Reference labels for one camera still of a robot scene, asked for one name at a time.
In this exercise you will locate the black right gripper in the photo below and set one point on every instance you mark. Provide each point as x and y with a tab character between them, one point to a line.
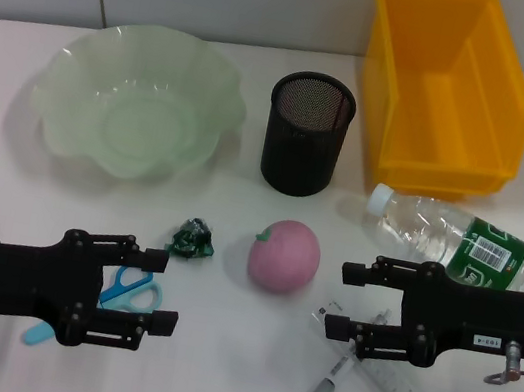
474	315

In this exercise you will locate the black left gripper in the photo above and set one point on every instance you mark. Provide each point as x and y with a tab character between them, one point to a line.
14	279

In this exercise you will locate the green plastic wrapper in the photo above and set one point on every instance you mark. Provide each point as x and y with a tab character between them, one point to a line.
191	239

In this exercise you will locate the pink toy peach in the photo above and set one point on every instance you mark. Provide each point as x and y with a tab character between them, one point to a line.
284	256

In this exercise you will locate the clear green-label water bottle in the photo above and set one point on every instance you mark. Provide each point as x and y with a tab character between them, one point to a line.
419	224

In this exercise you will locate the blue scissors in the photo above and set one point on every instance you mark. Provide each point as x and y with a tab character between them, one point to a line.
37	335

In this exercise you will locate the black mesh pen cup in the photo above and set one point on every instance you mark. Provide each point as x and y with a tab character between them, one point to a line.
300	152

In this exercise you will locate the pale green glass fruit plate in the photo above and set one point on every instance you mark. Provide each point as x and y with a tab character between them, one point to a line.
132	97

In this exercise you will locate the yellow plastic bin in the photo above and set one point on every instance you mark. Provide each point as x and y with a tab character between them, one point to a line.
418	56

